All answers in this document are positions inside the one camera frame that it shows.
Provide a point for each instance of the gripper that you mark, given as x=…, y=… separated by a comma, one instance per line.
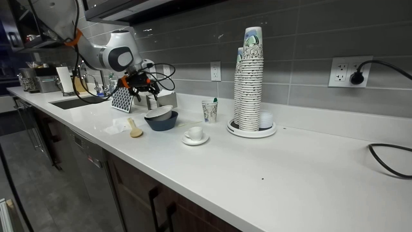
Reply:
x=139, y=82

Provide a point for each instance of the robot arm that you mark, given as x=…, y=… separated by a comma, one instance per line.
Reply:
x=119, y=57

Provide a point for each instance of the white bowl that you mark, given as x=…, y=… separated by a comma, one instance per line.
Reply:
x=158, y=113

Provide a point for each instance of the blue bowl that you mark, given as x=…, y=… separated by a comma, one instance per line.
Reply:
x=162, y=124

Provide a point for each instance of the white saucer plate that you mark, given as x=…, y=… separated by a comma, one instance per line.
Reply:
x=202, y=140

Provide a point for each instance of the metal napkin holder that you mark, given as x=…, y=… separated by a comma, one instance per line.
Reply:
x=165, y=99

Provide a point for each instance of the black white patterned board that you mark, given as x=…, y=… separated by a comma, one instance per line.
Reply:
x=122, y=99

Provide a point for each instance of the soap bottle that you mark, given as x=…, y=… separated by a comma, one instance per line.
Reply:
x=111, y=85

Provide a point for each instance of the wooden spoon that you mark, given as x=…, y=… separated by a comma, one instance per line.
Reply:
x=135, y=131

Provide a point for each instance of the tap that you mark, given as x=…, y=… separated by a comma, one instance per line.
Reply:
x=103, y=84

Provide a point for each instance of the white teacup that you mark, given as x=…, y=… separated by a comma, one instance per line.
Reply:
x=194, y=132

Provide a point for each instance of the patterned paper cup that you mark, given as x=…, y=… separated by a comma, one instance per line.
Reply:
x=210, y=111

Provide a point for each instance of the sink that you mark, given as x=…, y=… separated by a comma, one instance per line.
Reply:
x=77, y=102

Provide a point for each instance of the dark upper cabinet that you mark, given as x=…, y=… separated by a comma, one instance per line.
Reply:
x=128, y=11

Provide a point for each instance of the short stack of paper cups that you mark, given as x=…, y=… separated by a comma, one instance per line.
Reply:
x=238, y=87

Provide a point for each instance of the dishwasher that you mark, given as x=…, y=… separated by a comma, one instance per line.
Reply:
x=88, y=167

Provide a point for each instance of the metal countertop appliance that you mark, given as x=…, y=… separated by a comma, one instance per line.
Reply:
x=43, y=82

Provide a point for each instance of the tall stack of paper cups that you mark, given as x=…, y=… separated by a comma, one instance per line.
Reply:
x=251, y=83

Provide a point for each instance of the white round cup tray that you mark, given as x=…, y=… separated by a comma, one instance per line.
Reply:
x=249, y=133

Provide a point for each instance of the stack of white lids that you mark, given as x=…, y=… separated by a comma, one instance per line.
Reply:
x=266, y=120

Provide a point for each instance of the white double wall socket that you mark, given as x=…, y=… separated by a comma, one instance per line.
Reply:
x=341, y=71

